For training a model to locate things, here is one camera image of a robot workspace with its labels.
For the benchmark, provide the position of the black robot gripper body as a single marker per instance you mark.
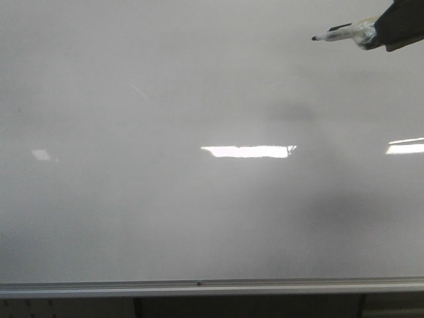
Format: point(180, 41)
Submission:
point(400, 25)

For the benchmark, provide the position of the aluminium whiteboard tray rail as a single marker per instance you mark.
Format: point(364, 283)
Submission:
point(185, 288)

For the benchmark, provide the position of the white whiteboard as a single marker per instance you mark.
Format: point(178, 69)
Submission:
point(205, 140)

